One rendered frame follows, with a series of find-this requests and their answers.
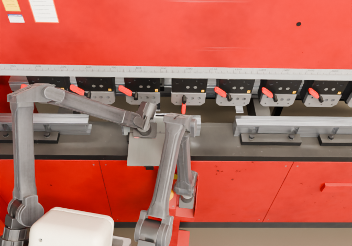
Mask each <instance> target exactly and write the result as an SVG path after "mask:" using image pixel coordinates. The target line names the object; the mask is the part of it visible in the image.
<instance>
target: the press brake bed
mask: <svg viewBox="0 0 352 246"><path fill-rule="evenodd" d="M158 169H159V166H154V170H146V167H144V166H127V161H112V160H38V159H35V182H36V187H37V196H38V202H39V203H40V204H41V205H42V206H43V209H44V214H45V213H46V212H48V211H49V210H50V209H52V208H53V207H61V208H67V209H73V210H78V211H85V212H91V213H96V214H100V215H107V216H110V217H111V218H112V219H113V221H114V228H135V227H136V224H137V222H138V220H139V216H140V212H141V210H146V211H147V210H148V208H149V206H150V204H151V201H152V197H153V193H154V189H155V184H156V179H157V174H158ZM191 170H193V171H195V172H197V173H198V175H199V181H198V189H197V203H196V212H195V218H194V222H190V221H181V220H180V224H179V228H352V188H351V189H350V190H349V191H348V192H321V188H322V186H323V185H324V183H351V184H352V162H258V161H191ZM13 191H14V160H13V159H0V195H1V197H2V198H3V199H4V201H5V202H6V203H7V205H8V204H9V202H10V201H11V200H12V198H13Z"/></svg>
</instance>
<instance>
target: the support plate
mask: <svg viewBox="0 0 352 246"><path fill-rule="evenodd" d="M155 123H157V137H156V138H140V137H139V138H134V137H133V133H130V134H129V145H128V157H127V166H159V164H160V159H161V154H162V149H163V144H164V138H165V124H164V123H163V118H156V119H155ZM133 129H134V128H133V127H130V132H133Z"/></svg>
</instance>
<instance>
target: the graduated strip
mask: <svg viewBox="0 0 352 246"><path fill-rule="evenodd" d="M0 70H20V71H89V72H157V73H225V74H293V75H328V76H352V70H325V69H259V68H193V67H128V66H62V65H0Z"/></svg>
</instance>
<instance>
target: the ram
mask: <svg viewBox="0 0 352 246"><path fill-rule="evenodd" d="M17 2H18V5H19V8H20V11H6V9H5V7H4V4H3V1H2V0H0V65H62V66H128V67H193V68H259V69H325V70H352V0H54V4H55V7H56V11H57V15H58V19H59V23H35V20H34V17H33V14H32V11H31V8H30V5H29V1H28V0H17ZM7 14H22V16H23V19H24V23H11V22H10V20H9V18H8V15H7ZM0 76H68V77H139V78H209V79H280V80H350V81H352V76H328V75H293V74H225V73H157V72H89V71H20V70H0Z"/></svg>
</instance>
